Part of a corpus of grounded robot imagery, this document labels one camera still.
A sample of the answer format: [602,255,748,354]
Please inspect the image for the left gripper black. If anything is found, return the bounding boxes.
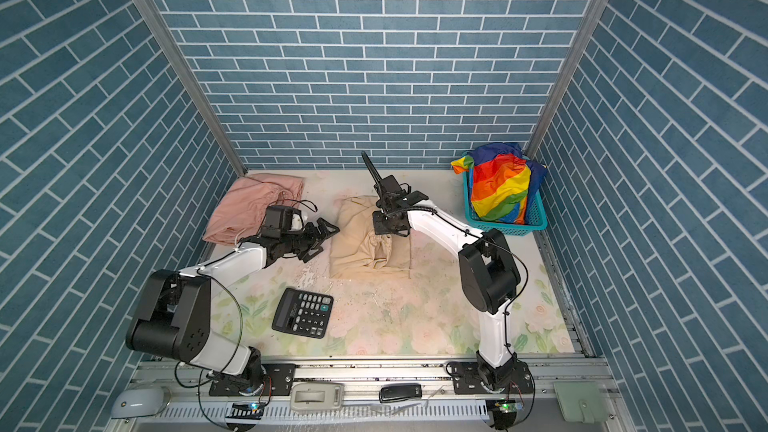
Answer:
[279,216,339,261]

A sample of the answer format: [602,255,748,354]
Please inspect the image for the beige shorts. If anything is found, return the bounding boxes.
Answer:
[329,196,411,281]

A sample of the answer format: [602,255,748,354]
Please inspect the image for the pink shorts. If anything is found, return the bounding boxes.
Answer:
[203,174,304,246]

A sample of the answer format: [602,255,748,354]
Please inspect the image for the multicolour cloth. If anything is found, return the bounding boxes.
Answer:
[451,143,548,224]

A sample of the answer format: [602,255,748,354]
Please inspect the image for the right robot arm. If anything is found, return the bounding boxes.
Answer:
[373,191,521,390]

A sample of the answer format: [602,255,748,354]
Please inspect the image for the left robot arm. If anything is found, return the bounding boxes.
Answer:
[125,218,340,390]

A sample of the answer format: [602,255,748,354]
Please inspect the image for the black desk calculator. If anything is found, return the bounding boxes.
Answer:
[272,287,334,339]

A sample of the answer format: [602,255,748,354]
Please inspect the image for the teal plastic basket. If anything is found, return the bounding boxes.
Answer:
[462,172,548,236]

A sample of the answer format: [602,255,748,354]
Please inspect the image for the beige plastic holder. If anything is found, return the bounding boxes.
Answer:
[290,381,345,414]

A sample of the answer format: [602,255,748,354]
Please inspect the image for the black car key fob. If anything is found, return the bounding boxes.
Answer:
[378,383,422,404]

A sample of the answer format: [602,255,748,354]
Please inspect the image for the left circuit board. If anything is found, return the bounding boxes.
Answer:
[226,402,264,421]

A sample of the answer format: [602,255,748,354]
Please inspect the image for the circuit board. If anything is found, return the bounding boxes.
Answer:
[486,399,524,414]
[226,402,264,421]

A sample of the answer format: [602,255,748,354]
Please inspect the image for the right circuit board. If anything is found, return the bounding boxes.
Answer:
[486,399,524,414]

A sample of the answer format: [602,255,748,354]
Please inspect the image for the grey computer mouse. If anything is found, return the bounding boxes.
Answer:
[110,386,172,419]

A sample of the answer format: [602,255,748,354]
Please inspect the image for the green leather wallet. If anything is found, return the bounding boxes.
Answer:
[554,381,609,424]

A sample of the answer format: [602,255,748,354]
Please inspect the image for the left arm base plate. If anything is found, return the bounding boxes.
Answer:
[208,363,297,398]

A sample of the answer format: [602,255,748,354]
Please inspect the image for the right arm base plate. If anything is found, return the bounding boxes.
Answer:
[444,359,535,395]

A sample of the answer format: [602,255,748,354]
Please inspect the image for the white slotted cable duct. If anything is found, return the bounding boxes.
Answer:
[143,400,489,425]

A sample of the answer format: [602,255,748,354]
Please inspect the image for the aluminium front rail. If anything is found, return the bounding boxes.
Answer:
[129,354,619,400]

